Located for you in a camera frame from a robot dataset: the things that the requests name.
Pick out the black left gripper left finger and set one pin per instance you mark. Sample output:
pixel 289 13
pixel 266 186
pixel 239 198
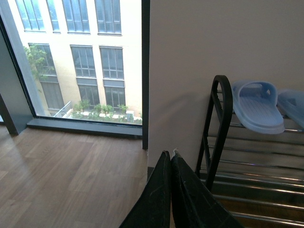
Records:
pixel 152 209

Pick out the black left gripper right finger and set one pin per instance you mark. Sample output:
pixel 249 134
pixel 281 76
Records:
pixel 193 205

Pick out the light blue slipper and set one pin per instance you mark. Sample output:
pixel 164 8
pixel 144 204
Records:
pixel 254 103
pixel 292 103

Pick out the black metal shoe rack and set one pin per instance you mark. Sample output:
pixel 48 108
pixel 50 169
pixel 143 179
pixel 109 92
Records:
pixel 257 177

